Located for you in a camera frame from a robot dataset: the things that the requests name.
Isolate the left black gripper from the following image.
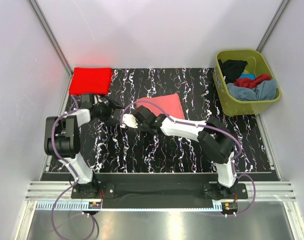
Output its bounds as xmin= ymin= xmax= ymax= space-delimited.
xmin=93 ymin=95 xmax=126 ymax=127

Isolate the pink t shirt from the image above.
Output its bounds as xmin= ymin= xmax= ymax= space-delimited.
xmin=135 ymin=93 xmax=185 ymax=120

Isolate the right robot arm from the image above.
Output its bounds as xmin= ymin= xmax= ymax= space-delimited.
xmin=132 ymin=105 xmax=238 ymax=200

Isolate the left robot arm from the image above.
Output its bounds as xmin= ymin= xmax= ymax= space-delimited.
xmin=44 ymin=93 xmax=124 ymax=198

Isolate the folded red t shirt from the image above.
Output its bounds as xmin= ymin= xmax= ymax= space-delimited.
xmin=69 ymin=67 xmax=113 ymax=95

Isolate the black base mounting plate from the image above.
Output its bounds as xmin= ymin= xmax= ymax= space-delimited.
xmin=40 ymin=172 xmax=281 ymax=210

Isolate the black garment in bin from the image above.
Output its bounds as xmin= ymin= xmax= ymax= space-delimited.
xmin=218 ymin=59 xmax=248 ymax=84

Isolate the dark red garment in bin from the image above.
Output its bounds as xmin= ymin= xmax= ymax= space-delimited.
xmin=234 ymin=74 xmax=272 ymax=89

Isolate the bright blue garment in bin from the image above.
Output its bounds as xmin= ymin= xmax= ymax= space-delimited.
xmin=240 ymin=73 xmax=256 ymax=80

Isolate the grey blue garment in bin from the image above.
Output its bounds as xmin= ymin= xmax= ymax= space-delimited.
xmin=227 ymin=79 xmax=278 ymax=102

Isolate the olive green plastic bin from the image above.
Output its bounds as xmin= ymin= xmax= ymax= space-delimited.
xmin=213 ymin=49 xmax=282 ymax=116

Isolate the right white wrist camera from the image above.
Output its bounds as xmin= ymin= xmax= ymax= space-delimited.
xmin=120 ymin=113 xmax=138 ymax=129

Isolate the left aluminium corner post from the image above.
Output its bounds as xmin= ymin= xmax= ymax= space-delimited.
xmin=27 ymin=0 xmax=73 ymax=77

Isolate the aluminium corner post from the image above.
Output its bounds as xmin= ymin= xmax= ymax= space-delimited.
xmin=256 ymin=0 xmax=292 ymax=54
xmin=27 ymin=0 xmax=73 ymax=77

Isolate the aluminium frame rail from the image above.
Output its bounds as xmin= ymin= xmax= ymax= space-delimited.
xmin=25 ymin=181 xmax=296 ymax=214

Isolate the right aluminium corner post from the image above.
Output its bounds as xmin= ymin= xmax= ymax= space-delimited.
xmin=256 ymin=0 xmax=292 ymax=54

